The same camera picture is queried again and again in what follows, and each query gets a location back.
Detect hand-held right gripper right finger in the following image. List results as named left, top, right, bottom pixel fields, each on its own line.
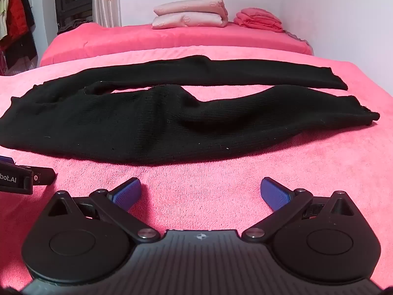
left=241, top=177, right=357, bottom=243

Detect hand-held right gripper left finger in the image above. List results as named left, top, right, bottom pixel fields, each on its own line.
left=46, top=177, right=161, bottom=243

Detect black knit pants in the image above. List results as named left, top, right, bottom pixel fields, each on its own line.
left=0, top=55, right=380, bottom=165

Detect red hanging jacket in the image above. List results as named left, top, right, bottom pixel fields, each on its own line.
left=5, top=0, right=30, bottom=52

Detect pale yellow hanging garment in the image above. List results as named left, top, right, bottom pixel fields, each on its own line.
left=0, top=0, right=10, bottom=40

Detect dark cloth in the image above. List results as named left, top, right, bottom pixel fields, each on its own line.
left=57, top=20, right=90, bottom=36

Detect black hanging garment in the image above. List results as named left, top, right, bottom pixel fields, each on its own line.
left=18, top=0, right=36, bottom=29

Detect pink bed sheet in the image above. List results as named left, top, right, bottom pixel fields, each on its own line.
left=39, top=21, right=314, bottom=67

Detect dark wooden cabinet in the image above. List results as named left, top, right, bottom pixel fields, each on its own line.
left=54, top=0, right=94, bottom=28

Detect folded red blanket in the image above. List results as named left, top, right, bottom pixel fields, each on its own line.
left=234, top=7, right=283, bottom=33

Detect pink patterned curtain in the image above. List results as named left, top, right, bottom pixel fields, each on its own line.
left=92, top=0, right=123, bottom=28

